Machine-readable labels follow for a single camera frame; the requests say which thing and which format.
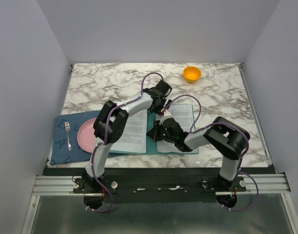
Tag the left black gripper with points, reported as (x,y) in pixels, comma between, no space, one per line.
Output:
(158,111)

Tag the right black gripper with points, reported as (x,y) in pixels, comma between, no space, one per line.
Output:
(154,132)

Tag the printed paper sheet bottom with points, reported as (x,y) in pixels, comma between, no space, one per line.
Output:
(183,114)

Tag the teal folder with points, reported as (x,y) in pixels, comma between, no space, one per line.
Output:
(151,146)

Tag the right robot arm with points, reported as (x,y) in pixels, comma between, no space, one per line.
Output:
(229,139)

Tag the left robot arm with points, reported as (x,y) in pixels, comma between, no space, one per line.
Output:
(111,122)

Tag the orange bowl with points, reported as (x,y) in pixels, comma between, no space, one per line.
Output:
(192,74)

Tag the black mounting base bar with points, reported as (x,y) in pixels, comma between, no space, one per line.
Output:
(161,185)

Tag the pink plate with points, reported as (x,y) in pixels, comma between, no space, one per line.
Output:
(85,136)

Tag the silver fork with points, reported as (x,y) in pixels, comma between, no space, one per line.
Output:
(67,128)

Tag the blue letter placemat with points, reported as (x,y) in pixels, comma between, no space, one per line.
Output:
(60,152)

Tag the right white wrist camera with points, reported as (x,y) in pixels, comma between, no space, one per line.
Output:
(166,113)

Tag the aluminium rail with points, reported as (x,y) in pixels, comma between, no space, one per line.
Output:
(63,185)

